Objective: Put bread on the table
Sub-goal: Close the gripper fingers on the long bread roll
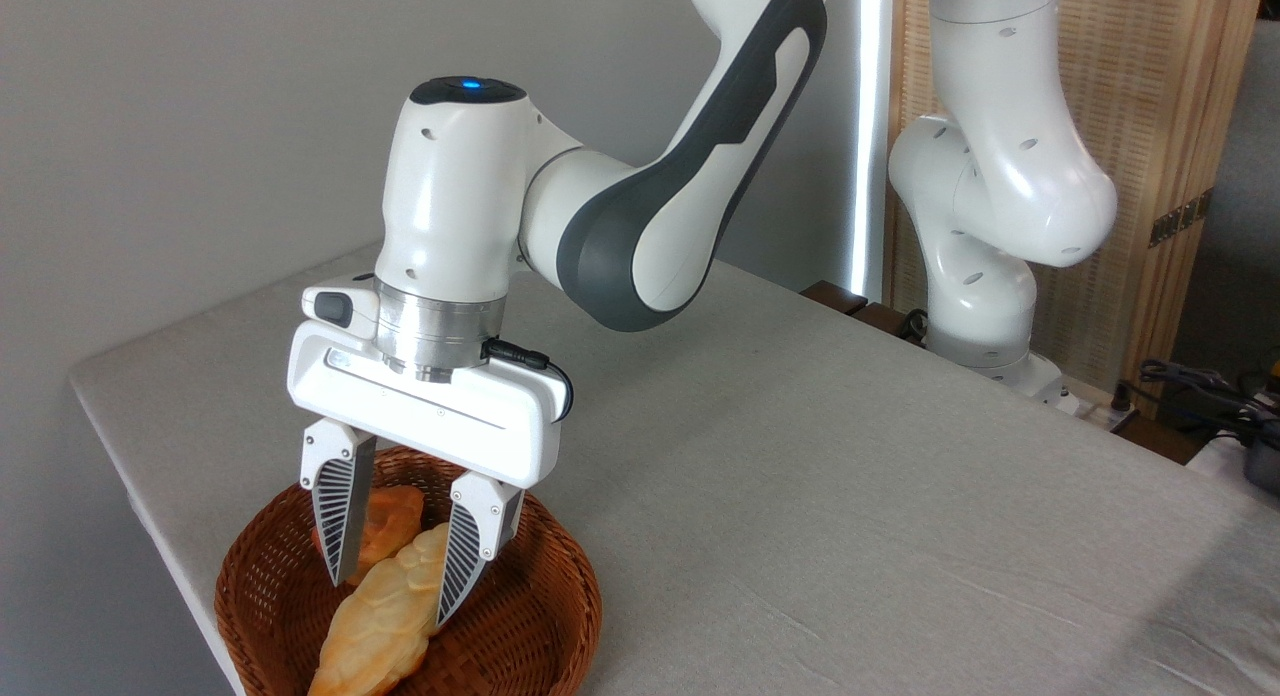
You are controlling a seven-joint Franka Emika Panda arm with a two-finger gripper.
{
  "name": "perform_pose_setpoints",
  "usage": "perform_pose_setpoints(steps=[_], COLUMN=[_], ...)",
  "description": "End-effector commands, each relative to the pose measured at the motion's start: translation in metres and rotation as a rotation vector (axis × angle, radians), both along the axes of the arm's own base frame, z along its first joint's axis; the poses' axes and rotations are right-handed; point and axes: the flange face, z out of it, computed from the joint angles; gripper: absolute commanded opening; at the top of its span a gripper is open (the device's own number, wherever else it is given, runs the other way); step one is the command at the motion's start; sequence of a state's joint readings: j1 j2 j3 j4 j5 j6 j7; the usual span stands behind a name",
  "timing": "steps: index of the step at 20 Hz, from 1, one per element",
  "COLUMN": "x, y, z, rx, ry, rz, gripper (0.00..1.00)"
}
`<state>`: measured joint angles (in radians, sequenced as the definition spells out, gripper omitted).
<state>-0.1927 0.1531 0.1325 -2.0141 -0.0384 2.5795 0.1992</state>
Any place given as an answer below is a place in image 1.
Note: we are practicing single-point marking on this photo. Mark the white power strip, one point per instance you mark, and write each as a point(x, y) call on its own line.
point(1095, 408)

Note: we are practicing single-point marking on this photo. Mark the dark grey pot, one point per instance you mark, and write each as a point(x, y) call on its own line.
point(1263, 468)

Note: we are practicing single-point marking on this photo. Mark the dark brown wooden block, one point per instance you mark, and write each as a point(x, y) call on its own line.
point(835, 296)
point(885, 321)

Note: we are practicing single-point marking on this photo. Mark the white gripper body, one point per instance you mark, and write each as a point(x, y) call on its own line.
point(440, 421)

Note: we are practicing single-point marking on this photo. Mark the grey tablecloth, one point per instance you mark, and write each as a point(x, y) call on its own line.
point(850, 496)

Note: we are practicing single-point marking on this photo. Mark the brown wicker basket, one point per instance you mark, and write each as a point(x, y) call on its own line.
point(530, 616)

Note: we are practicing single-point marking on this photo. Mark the white Franka Panda arm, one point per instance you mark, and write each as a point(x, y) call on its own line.
point(450, 206)

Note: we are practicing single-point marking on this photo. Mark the small round bread roll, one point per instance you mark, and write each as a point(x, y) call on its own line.
point(392, 521)

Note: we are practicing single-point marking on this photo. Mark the long braided bread loaf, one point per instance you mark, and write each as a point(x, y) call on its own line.
point(380, 626)

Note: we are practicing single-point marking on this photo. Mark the wooden bamboo folding screen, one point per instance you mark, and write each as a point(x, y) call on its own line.
point(1150, 96)

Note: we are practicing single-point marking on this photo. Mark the brass screen hinge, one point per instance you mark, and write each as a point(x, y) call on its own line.
point(1180, 218)

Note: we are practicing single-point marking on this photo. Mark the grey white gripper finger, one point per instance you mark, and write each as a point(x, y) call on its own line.
point(470, 546)
point(338, 496)

